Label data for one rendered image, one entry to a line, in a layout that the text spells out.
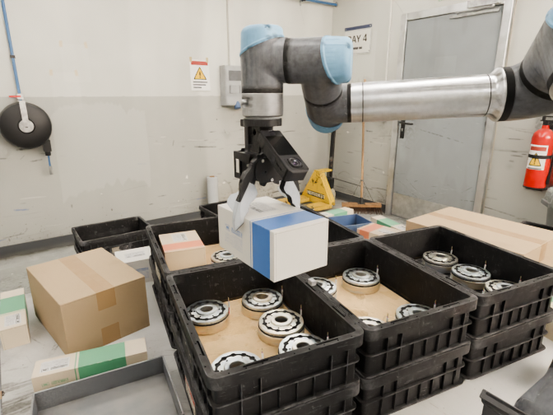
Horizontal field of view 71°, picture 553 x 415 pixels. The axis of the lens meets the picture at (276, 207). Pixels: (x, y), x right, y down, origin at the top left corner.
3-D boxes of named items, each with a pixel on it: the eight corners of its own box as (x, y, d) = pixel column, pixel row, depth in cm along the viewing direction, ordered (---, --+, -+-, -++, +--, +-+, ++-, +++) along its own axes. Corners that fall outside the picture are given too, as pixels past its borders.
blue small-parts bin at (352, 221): (355, 226, 197) (356, 213, 195) (372, 236, 184) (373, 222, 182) (320, 231, 190) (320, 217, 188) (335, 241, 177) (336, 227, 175)
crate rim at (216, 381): (367, 344, 72) (368, 333, 71) (209, 394, 60) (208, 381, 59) (276, 262, 107) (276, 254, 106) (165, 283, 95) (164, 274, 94)
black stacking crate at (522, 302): (556, 315, 99) (565, 274, 96) (474, 345, 87) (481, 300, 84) (435, 257, 133) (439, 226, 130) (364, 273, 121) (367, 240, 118)
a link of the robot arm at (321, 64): (354, 70, 73) (296, 71, 75) (353, 22, 63) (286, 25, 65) (350, 105, 70) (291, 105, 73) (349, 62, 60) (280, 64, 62)
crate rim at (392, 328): (480, 308, 84) (481, 298, 83) (367, 343, 72) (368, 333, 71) (366, 244, 119) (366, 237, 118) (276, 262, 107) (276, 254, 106)
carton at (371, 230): (402, 247, 171) (403, 231, 169) (387, 254, 163) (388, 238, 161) (371, 237, 182) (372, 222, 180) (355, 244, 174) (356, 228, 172)
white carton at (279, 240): (327, 265, 72) (328, 219, 70) (274, 282, 66) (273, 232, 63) (267, 234, 88) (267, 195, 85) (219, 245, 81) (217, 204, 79)
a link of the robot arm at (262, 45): (282, 20, 62) (231, 23, 64) (282, 93, 65) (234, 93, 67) (292, 29, 69) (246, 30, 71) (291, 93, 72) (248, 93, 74)
